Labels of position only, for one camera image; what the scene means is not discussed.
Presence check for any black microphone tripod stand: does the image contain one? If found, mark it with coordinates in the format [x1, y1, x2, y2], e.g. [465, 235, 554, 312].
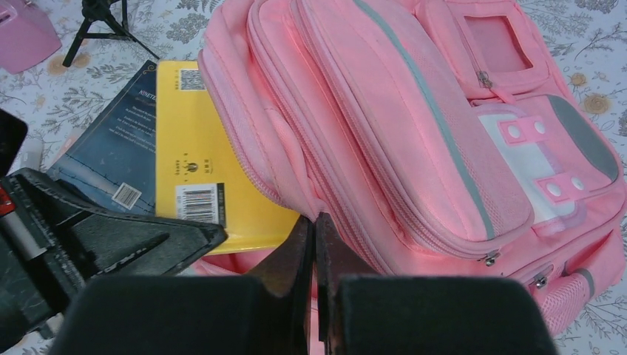
[62, 0, 160, 68]

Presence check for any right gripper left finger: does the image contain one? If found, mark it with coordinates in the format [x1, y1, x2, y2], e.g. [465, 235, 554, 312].
[50, 217, 314, 354]

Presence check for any yellow book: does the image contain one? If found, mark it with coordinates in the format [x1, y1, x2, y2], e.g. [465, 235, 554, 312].
[155, 61, 299, 254]

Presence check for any pink metronome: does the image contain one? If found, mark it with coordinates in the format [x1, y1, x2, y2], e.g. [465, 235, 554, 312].
[1, 0, 61, 75]

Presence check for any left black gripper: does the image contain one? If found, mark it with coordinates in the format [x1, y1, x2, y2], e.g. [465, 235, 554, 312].
[1, 111, 227, 351]

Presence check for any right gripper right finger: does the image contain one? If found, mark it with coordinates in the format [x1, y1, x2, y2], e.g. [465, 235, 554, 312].
[316, 214, 557, 354]

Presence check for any pink school backpack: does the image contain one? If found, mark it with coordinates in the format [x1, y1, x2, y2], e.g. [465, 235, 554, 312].
[198, 1, 626, 334]

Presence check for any dark blue book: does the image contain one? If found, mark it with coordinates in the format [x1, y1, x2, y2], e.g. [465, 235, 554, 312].
[47, 61, 157, 215]

